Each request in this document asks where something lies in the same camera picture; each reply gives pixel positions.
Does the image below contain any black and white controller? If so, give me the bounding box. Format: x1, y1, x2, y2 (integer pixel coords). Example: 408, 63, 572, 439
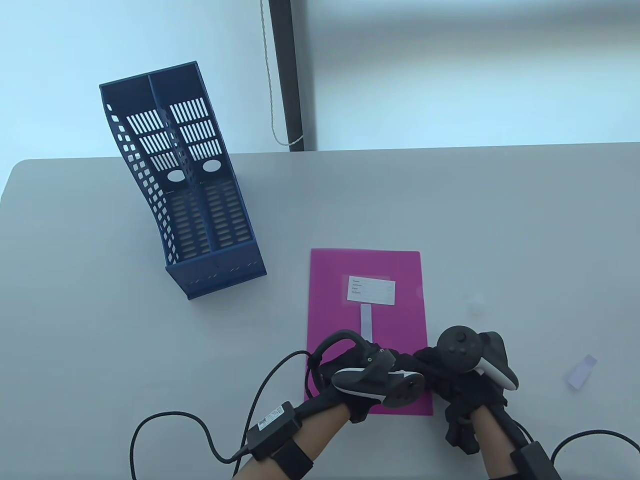
305, 330, 427, 412
436, 326, 519, 391

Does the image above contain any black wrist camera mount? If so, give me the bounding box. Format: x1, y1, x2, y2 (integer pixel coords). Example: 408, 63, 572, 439
444, 405, 482, 456

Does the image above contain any black window frame post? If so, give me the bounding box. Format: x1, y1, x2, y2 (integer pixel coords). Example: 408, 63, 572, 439
269, 0, 307, 152

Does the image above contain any black wrist sensor box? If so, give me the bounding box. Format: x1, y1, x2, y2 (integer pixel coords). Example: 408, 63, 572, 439
246, 401, 316, 480
510, 441, 563, 480

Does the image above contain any white blind cord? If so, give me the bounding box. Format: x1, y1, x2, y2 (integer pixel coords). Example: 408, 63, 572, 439
259, 0, 305, 147

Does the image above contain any blue plastic file rack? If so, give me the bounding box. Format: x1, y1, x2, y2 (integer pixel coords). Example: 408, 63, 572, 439
99, 61, 268, 301

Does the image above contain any person's right hand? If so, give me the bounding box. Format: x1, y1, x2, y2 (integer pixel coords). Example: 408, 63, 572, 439
412, 345, 509, 425

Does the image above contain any pink L-shaped folder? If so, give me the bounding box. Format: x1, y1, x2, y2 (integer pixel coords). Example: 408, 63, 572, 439
305, 248, 435, 417

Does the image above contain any person's left hand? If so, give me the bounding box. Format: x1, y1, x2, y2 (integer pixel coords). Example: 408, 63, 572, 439
317, 345, 426, 426

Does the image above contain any white label card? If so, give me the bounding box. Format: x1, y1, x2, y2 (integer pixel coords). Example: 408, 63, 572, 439
347, 275, 397, 304

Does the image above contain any person's right forearm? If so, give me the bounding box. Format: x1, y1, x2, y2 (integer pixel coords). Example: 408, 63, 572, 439
470, 405, 521, 480

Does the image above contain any black cable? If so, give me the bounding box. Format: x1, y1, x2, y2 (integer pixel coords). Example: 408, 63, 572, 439
131, 350, 311, 480
510, 420, 640, 480

